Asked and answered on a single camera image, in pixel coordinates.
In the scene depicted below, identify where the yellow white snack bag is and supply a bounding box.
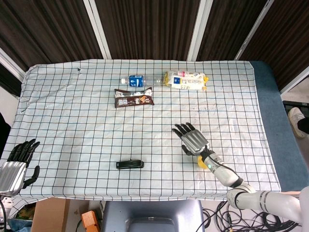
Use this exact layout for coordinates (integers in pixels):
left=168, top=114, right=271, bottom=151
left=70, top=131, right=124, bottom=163
left=164, top=70, right=210, bottom=91

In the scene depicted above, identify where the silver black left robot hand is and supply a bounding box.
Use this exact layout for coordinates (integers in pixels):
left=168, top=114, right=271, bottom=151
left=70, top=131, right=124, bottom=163
left=0, top=138, right=41, bottom=197

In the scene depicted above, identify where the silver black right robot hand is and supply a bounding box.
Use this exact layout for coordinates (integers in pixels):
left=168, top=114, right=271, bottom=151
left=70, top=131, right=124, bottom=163
left=171, top=122, right=211, bottom=157

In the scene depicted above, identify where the brown chocolate snack package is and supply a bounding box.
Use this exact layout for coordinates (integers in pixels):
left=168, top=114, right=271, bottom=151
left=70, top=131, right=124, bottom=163
left=113, top=87, right=155, bottom=109

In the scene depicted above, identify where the black cable bundle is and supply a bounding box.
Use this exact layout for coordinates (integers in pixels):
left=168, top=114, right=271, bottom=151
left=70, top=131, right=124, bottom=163
left=197, top=200, right=304, bottom=232

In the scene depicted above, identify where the dark brown partition panel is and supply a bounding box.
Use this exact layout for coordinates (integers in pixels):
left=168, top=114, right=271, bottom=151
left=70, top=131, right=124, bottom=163
left=0, top=0, right=105, bottom=72
left=196, top=0, right=269, bottom=61
left=95, top=0, right=201, bottom=61
left=238, top=0, right=309, bottom=90

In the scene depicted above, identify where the white shoe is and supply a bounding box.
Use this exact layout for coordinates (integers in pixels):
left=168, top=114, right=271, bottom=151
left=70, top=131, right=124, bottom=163
left=287, top=107, right=308, bottom=139

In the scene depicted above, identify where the white checkered tablecloth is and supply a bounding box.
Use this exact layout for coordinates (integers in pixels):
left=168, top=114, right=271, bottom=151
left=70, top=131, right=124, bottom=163
left=0, top=58, right=282, bottom=219

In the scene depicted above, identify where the brown cardboard box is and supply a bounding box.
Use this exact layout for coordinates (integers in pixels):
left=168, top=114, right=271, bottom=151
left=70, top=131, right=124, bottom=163
left=31, top=198, right=71, bottom=232

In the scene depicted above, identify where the orange box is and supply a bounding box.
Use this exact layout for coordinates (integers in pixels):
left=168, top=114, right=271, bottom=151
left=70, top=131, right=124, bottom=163
left=80, top=210, right=100, bottom=232

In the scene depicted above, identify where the yellow object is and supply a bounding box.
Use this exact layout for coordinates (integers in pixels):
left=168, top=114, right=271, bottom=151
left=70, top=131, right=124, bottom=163
left=196, top=156, right=209, bottom=170

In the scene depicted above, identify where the black trouser leg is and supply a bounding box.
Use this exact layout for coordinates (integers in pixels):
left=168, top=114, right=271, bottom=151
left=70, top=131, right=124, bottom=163
left=297, top=117, right=309, bottom=136

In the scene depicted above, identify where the black handheld device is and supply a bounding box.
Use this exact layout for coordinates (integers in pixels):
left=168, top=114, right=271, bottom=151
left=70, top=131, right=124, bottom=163
left=115, top=158, right=145, bottom=170

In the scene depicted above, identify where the clear water bottle blue label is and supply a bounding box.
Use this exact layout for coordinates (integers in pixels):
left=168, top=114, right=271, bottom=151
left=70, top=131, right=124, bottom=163
left=120, top=74, right=168, bottom=88

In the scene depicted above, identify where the white partition frame post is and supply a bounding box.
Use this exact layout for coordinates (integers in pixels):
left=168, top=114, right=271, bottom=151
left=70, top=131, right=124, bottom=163
left=233, top=0, right=275, bottom=61
left=83, top=0, right=112, bottom=60
left=0, top=47, right=26, bottom=82
left=186, top=0, right=213, bottom=61
left=279, top=69, right=309, bottom=95

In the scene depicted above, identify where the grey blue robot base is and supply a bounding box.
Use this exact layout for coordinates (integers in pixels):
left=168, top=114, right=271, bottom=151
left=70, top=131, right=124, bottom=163
left=99, top=200, right=206, bottom=232

